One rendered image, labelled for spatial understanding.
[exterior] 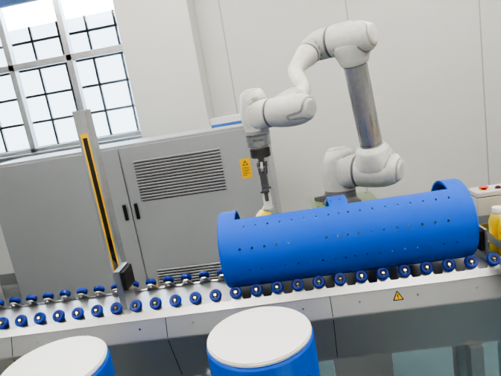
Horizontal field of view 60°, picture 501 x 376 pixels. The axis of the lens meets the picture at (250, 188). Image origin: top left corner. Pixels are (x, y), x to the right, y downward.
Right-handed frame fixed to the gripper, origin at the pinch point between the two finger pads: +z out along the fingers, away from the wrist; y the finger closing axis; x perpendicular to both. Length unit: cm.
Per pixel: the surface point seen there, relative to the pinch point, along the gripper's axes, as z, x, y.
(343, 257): 19.1, 23.6, 19.3
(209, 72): -68, -50, -273
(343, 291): 32.4, 22.5, 17.2
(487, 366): 123, 103, -58
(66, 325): 33, -80, 17
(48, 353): 22, -64, 55
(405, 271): 28, 45, 17
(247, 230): 6.0, -7.5, 15.9
